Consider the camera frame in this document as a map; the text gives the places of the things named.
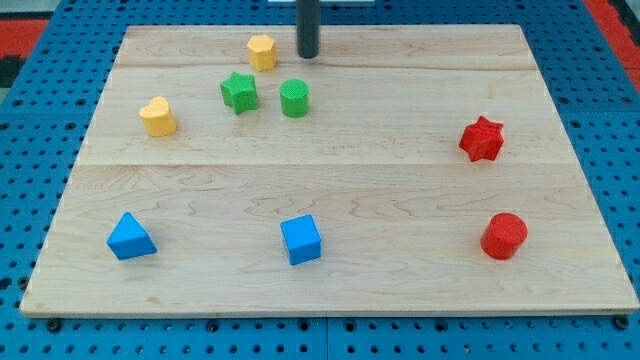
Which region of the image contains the red cylinder block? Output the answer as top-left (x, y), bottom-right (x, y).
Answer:
top-left (480, 212), bottom-right (528, 260)

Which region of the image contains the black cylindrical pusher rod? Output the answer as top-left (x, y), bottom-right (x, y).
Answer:
top-left (295, 0), bottom-right (321, 59)

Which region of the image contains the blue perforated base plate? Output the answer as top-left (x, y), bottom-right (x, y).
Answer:
top-left (1, 1), bottom-right (639, 359)

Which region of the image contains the green star block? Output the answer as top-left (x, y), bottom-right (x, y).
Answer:
top-left (220, 72), bottom-right (258, 115)

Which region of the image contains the red star block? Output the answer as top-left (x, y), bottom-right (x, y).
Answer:
top-left (459, 116), bottom-right (504, 162)

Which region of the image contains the blue triangle block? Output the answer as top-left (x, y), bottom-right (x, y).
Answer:
top-left (106, 212), bottom-right (157, 260)

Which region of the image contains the yellow hexagon block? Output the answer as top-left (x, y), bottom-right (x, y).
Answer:
top-left (247, 34), bottom-right (277, 71)

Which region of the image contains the light wooden board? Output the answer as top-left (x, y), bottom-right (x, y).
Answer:
top-left (21, 25), bottom-right (639, 319)

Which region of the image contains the yellow heart block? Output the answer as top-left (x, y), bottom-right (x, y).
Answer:
top-left (138, 96), bottom-right (177, 137)

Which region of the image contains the blue cube block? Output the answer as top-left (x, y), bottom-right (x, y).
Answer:
top-left (280, 215), bottom-right (322, 266)

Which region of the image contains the green cylinder block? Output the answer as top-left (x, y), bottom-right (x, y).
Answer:
top-left (279, 79), bottom-right (309, 118)

